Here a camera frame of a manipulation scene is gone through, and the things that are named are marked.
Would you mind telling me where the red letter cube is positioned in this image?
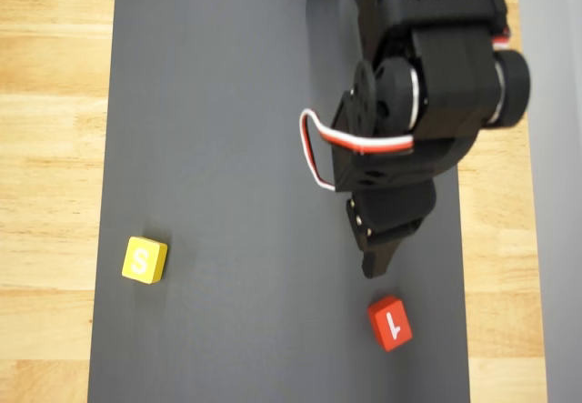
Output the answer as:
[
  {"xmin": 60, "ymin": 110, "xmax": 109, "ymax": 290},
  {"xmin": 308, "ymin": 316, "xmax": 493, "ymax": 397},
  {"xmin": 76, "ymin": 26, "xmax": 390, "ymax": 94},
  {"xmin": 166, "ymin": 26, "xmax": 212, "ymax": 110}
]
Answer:
[{"xmin": 366, "ymin": 295, "xmax": 414, "ymax": 353}]

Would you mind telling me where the yellow letter block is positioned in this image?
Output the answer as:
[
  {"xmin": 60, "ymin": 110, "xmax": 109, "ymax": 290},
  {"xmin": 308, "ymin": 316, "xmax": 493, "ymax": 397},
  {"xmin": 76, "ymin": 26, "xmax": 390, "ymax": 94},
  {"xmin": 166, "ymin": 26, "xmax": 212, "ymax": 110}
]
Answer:
[{"xmin": 121, "ymin": 236, "xmax": 169, "ymax": 285}]

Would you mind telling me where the dark grey mat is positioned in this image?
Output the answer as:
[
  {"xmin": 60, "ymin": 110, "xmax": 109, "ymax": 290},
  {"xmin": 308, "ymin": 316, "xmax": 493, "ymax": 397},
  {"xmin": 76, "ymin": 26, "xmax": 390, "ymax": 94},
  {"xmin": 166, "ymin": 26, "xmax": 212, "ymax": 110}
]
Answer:
[{"xmin": 86, "ymin": 0, "xmax": 472, "ymax": 403}]

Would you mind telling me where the red white black wrist wire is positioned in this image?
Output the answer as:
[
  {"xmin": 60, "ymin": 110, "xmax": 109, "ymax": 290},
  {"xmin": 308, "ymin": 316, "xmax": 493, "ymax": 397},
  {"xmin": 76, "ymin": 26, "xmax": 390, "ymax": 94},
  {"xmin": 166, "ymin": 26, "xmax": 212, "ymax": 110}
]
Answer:
[{"xmin": 298, "ymin": 108, "xmax": 416, "ymax": 191}]

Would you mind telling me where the red white black forearm wire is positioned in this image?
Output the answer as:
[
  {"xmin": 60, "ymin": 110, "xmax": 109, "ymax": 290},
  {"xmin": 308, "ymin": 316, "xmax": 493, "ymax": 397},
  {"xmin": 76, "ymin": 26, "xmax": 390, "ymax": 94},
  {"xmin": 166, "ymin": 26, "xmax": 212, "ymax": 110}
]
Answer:
[{"xmin": 489, "ymin": 27, "xmax": 513, "ymax": 52}]

